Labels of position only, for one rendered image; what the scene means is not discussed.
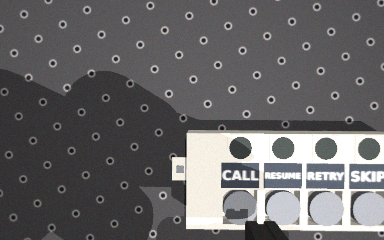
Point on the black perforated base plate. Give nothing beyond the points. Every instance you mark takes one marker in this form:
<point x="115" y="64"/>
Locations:
<point x="97" y="96"/>

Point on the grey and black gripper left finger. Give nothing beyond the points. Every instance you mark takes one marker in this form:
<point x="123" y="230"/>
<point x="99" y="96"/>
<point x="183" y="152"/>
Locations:
<point x="255" y="231"/>

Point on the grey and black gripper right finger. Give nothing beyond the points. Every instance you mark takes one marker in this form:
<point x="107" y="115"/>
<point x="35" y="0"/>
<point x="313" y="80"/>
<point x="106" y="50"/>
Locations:
<point x="273" y="231"/>

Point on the white operator panel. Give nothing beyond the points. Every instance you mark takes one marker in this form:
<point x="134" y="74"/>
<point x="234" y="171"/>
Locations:
<point x="302" y="180"/>

